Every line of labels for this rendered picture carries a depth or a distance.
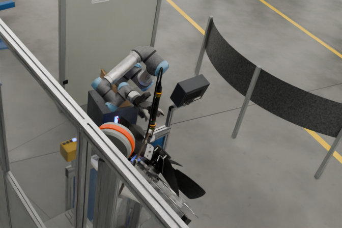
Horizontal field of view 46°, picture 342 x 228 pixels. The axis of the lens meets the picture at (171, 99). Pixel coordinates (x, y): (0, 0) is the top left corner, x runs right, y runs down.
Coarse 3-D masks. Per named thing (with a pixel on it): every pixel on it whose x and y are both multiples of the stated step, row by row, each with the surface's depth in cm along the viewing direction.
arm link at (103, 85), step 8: (136, 48) 256; (144, 48) 256; (152, 48) 258; (128, 56) 253; (136, 56) 254; (144, 56) 256; (120, 64) 250; (128, 64) 251; (112, 72) 246; (120, 72) 247; (96, 80) 240; (104, 80) 242; (112, 80) 244; (96, 88) 241; (104, 88) 241
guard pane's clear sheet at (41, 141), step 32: (0, 64) 185; (0, 96) 201; (32, 96) 163; (32, 128) 176; (64, 128) 146; (0, 160) 244; (32, 160) 191; (64, 160) 156; (96, 160) 133; (32, 192) 208; (64, 192) 168; (96, 192) 141; (128, 192) 121; (64, 224) 181; (96, 224) 150; (128, 224) 128
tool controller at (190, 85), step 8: (184, 80) 302; (192, 80) 305; (200, 80) 308; (176, 88) 302; (184, 88) 297; (192, 88) 300; (200, 88) 304; (176, 96) 305; (184, 96) 298; (192, 96) 307; (200, 96) 317; (176, 104) 308; (184, 104) 306
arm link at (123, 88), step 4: (120, 84) 245; (124, 84) 244; (128, 84) 245; (120, 88) 244; (124, 88) 243; (128, 88) 242; (132, 88) 243; (120, 92) 242; (124, 92) 242; (128, 92) 240; (124, 96) 242
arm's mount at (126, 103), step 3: (102, 69) 302; (102, 72) 300; (105, 72) 303; (102, 75) 302; (114, 84) 294; (111, 87) 289; (114, 87) 288; (117, 87) 296; (114, 90) 290; (117, 90) 291; (126, 102) 304; (129, 102) 305; (123, 105) 304; (126, 105) 306; (129, 105) 307
